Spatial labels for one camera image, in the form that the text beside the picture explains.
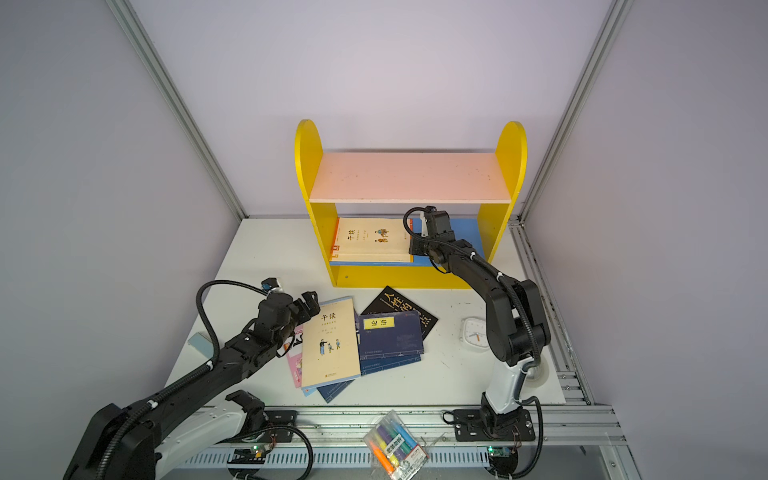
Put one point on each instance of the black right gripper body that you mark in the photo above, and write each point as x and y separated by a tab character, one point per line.
419	245

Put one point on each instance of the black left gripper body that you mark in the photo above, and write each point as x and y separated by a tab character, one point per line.
303	305

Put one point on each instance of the cream book blue edge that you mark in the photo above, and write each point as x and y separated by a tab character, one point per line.
330	352

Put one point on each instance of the cream book red edge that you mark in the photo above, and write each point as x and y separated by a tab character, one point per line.
370	240

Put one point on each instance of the dark blue book yellow label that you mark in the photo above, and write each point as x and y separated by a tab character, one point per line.
390	335

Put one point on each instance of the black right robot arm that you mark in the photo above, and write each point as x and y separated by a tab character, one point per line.
516	325

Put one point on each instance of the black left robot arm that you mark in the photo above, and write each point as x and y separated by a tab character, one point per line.
152	436

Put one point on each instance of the pink children's book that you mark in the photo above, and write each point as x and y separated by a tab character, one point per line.
294	357

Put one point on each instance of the black book gold lettering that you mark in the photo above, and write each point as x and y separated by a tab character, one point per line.
390	300

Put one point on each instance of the yellow shelf pink blue boards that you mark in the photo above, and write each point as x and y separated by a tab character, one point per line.
490	181

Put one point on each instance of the dark blue bottom book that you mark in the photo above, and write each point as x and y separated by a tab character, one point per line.
331	391

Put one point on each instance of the white tape roll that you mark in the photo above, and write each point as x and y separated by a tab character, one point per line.
537	376

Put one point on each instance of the pack of coloured markers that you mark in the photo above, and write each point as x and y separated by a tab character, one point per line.
394	448

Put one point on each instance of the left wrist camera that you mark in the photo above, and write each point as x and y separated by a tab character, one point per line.
270	284

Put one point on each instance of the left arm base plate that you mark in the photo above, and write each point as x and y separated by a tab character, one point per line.
246	418

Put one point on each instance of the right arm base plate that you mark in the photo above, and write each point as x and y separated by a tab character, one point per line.
483	424

